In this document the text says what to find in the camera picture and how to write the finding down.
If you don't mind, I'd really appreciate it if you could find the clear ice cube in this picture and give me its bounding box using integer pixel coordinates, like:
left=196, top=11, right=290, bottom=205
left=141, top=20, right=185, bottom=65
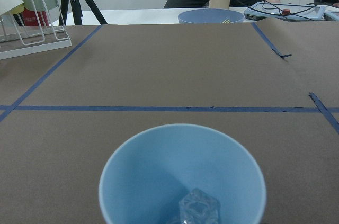
left=179, top=188, right=220, bottom=223

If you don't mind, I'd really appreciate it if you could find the light blue cup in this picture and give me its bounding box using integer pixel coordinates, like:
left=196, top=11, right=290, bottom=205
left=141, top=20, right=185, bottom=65
left=99, top=124, right=266, bottom=223

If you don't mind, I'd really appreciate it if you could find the white wire cup rack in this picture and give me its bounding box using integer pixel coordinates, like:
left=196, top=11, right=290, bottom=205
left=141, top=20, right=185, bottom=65
left=1, top=0, right=72, bottom=59

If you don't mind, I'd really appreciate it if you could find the black camera tripod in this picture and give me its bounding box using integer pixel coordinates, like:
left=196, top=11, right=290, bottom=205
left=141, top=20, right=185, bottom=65
left=58, top=0, right=108, bottom=26

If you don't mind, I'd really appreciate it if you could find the dark blue bowl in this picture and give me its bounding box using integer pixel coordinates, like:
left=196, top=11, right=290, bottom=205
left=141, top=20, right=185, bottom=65
left=177, top=8, right=245, bottom=24

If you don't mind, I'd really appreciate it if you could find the blue teach pendant tablet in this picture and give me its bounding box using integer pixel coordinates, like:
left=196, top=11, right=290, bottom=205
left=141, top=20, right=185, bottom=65
left=243, top=1, right=326, bottom=21

